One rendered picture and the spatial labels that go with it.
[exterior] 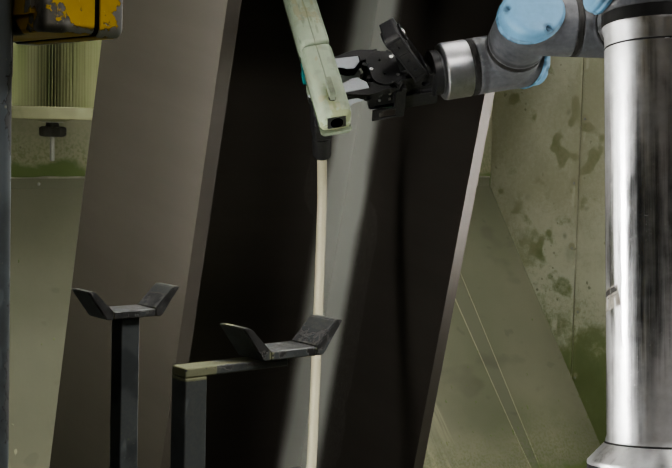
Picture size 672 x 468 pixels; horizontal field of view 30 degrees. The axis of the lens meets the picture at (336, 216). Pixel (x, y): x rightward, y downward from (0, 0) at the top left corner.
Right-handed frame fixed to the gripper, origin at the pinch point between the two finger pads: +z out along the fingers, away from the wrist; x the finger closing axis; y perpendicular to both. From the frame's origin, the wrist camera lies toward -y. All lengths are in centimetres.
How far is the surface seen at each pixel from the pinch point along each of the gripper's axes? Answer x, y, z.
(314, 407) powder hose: -32, 42, 7
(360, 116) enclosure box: 34, 47, -17
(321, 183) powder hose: -2.2, 21.8, -1.0
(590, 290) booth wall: 79, 196, -111
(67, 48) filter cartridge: 92, 71, 39
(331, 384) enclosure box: -2, 88, -4
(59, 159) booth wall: 101, 119, 47
